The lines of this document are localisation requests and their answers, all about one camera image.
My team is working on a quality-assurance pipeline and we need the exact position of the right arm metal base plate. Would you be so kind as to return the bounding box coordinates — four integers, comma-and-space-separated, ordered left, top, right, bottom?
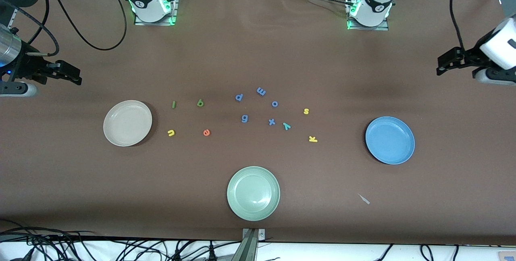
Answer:
134, 0, 179, 26

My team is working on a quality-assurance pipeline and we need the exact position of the beige round plate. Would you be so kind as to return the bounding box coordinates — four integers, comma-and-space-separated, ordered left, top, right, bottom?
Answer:
103, 100, 153, 147

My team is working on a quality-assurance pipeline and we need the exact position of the black cable tangle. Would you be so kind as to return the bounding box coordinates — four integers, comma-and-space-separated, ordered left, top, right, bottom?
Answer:
0, 219, 242, 261

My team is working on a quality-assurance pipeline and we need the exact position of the white table front ledge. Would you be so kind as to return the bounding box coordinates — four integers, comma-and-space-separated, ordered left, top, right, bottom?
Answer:
0, 239, 516, 261

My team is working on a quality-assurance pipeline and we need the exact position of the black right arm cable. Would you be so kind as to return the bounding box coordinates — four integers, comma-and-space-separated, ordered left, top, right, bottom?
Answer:
0, 0, 128, 57

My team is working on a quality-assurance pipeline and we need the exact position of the brown table cover sheet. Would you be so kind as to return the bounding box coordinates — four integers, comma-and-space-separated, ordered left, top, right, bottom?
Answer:
0, 0, 516, 246

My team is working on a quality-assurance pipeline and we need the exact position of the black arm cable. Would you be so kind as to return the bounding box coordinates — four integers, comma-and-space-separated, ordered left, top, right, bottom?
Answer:
0, 0, 128, 57
450, 0, 466, 51

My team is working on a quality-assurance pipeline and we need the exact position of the blue round plate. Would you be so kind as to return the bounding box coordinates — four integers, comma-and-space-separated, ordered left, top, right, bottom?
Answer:
365, 116, 416, 165

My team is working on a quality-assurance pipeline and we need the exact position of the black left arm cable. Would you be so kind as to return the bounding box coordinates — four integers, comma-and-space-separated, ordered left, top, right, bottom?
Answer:
450, 0, 466, 51

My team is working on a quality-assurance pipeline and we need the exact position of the aluminium table frame rail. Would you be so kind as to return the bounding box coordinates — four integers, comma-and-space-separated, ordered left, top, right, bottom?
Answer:
7, 6, 20, 28

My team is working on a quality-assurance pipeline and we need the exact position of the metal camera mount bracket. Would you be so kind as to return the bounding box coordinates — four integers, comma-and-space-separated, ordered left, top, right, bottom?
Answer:
232, 228, 266, 261

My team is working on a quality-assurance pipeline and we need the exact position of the green round plate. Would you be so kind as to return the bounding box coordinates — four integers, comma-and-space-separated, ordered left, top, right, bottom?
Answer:
227, 166, 281, 222

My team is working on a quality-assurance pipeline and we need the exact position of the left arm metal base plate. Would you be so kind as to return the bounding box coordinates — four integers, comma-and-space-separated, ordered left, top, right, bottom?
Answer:
346, 0, 390, 31

